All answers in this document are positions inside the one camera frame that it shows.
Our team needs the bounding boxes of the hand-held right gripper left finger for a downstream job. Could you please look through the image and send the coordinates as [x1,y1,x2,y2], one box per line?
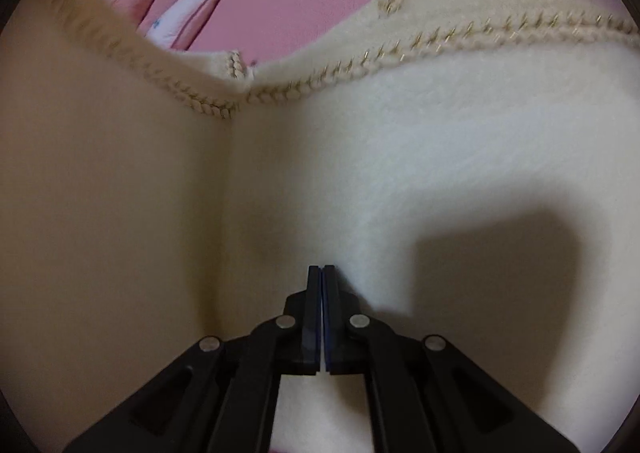
[62,264,324,453]

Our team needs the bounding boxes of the white pillow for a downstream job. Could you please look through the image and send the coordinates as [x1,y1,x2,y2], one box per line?
[144,0,236,50]

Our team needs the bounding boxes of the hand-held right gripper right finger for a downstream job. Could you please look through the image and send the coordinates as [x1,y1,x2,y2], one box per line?
[322,263,583,453]

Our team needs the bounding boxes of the pink folded blanket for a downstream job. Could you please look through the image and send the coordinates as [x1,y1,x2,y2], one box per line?
[106,0,201,51]

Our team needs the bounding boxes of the cream knit cardigan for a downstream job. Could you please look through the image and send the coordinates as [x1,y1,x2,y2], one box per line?
[0,0,640,453]

